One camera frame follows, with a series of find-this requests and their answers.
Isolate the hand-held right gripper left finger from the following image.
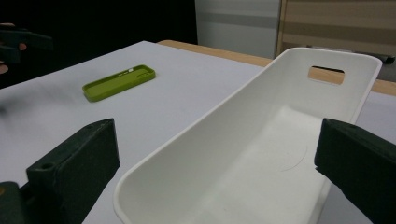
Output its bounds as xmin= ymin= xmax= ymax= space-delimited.
xmin=25 ymin=118 xmax=121 ymax=224

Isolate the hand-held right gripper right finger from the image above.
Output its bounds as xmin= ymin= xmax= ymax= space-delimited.
xmin=314 ymin=118 xmax=396 ymax=224

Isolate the green phone case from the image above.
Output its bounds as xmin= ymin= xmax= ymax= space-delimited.
xmin=81 ymin=63 xmax=157 ymax=103

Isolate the white plastic storage basket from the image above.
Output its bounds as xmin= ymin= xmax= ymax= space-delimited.
xmin=112 ymin=47 xmax=383 ymax=224

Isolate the wooden desk furniture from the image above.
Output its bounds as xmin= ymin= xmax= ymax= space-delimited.
xmin=275 ymin=0 xmax=396 ymax=58

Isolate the white cabinet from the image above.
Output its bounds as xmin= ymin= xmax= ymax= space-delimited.
xmin=194 ymin=0 xmax=283 ymax=60

